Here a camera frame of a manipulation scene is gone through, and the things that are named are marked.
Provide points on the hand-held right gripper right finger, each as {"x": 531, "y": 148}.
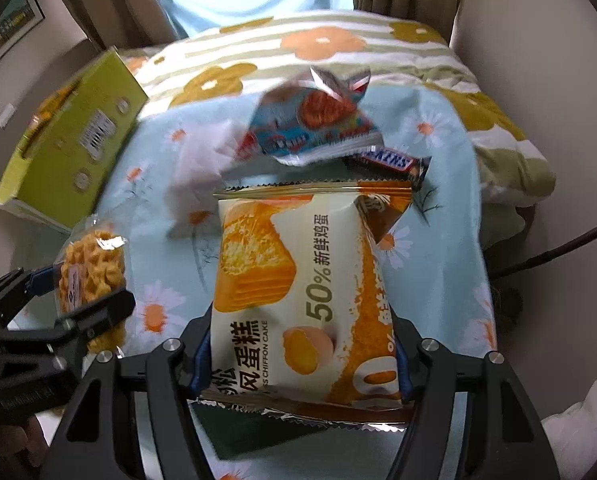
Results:
{"x": 413, "y": 360}

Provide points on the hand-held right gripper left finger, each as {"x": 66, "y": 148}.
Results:
{"x": 178, "y": 360}

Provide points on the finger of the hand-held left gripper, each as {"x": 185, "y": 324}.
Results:
{"x": 98, "y": 312}
{"x": 8, "y": 290}

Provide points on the clear waffle packet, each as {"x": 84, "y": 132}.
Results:
{"x": 93, "y": 265}

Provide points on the orange white chiffon cake packet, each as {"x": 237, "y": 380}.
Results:
{"x": 288, "y": 285}

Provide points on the yellow-green cardboard box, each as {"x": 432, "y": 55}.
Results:
{"x": 78, "y": 140}

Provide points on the light blue daisy tablecloth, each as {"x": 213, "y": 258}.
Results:
{"x": 168, "y": 220}

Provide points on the pale translucent snack packet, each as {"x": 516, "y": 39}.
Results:
{"x": 198, "y": 175}

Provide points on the black metal clothes rack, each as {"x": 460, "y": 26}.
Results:
{"x": 558, "y": 250}

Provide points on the white hanging clothes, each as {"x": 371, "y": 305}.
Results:
{"x": 588, "y": 430}

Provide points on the brown chocolate bar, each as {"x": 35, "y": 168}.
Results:
{"x": 388, "y": 162}

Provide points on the framed picture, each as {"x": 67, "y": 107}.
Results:
{"x": 8, "y": 30}

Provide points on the blue cake snack packet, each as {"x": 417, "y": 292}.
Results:
{"x": 308, "y": 115}

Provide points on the floral striped blanket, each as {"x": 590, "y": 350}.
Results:
{"x": 328, "y": 45}

